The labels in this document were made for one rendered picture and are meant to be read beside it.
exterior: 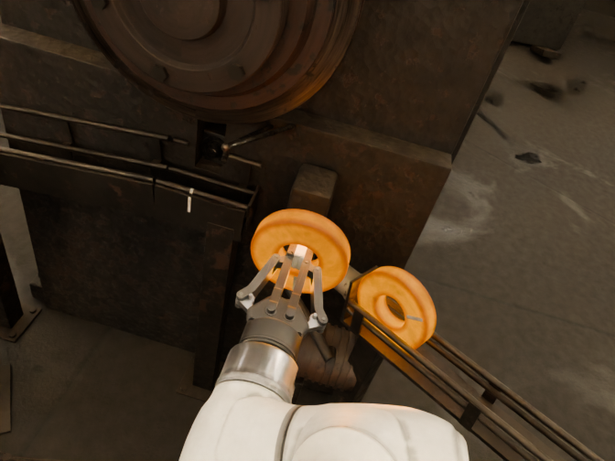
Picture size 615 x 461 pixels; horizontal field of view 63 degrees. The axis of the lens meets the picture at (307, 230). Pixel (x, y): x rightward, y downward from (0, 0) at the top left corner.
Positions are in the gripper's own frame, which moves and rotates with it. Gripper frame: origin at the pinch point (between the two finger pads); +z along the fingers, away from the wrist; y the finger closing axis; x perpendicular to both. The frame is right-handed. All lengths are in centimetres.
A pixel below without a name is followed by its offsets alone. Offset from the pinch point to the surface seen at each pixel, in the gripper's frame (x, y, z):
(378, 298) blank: -13.6, 15.4, 6.2
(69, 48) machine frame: 1, -57, 32
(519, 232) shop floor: -91, 92, 137
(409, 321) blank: -11.9, 20.9, 1.9
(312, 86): 15.0, -6.1, 20.5
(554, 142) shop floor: -96, 126, 244
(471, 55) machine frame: 20.8, 18.2, 36.1
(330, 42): 22.6, -4.9, 20.9
